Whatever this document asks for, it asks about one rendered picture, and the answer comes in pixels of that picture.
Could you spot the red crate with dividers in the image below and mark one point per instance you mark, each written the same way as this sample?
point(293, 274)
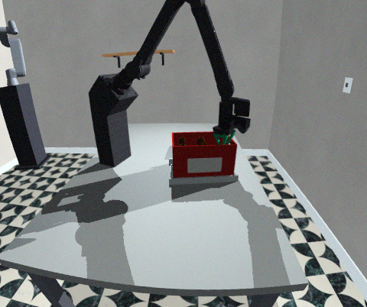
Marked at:
point(202, 160)

